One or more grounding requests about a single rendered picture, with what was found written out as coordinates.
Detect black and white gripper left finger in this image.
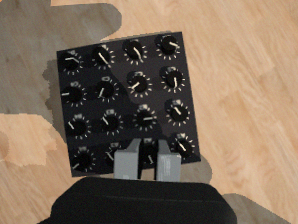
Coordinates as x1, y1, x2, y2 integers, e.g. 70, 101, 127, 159
113, 139, 144, 180

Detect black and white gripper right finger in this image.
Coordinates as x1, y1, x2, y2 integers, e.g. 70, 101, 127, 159
154, 140, 181, 182

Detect black knob box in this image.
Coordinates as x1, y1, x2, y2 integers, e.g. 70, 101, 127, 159
56, 31, 201, 178

